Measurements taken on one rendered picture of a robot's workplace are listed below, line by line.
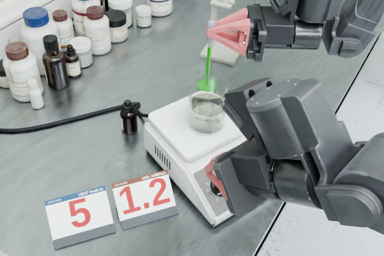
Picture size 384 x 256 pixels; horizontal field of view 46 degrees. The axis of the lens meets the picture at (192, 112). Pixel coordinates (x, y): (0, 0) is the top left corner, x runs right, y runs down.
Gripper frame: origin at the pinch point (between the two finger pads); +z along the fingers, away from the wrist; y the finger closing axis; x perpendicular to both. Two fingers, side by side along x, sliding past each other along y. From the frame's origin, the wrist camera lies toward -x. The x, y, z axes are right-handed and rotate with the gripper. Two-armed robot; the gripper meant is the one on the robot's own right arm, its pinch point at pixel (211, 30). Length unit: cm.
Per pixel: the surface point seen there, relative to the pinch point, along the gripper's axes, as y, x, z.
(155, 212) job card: 29.5, 14.5, 8.7
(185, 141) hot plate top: 22.1, 6.1, 4.3
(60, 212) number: 31.4, 12.1, 22.5
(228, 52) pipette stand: -13.6, 14.2, -5.5
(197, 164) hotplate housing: 25.1, 8.1, 2.4
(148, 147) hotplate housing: 17.8, 12.2, 10.4
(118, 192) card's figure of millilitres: 27.9, 11.7, 14.4
